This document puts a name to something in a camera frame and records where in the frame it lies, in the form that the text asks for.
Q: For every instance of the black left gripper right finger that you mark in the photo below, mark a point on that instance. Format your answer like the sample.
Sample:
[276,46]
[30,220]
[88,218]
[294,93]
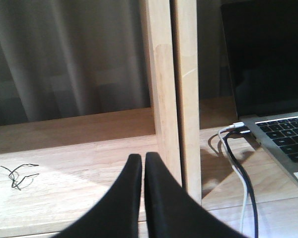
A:
[171,212]

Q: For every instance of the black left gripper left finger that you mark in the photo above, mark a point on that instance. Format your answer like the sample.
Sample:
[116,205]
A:
[117,212]

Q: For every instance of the light wooden shelf unit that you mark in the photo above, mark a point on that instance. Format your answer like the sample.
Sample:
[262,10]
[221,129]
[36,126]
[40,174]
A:
[53,171]

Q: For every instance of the grey curtain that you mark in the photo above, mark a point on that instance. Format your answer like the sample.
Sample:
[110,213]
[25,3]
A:
[68,58]

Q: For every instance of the grey laptop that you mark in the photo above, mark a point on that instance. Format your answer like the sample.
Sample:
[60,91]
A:
[261,38]

